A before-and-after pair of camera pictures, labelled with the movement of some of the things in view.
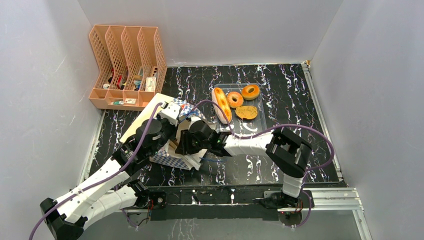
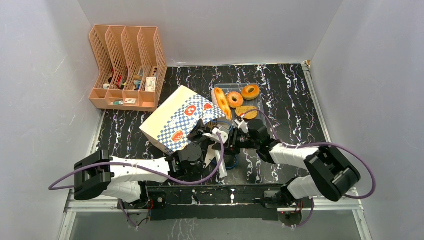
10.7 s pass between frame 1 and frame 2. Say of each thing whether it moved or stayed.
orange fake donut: stayed
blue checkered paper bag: moved
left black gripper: moved
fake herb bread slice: stayed
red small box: stayed
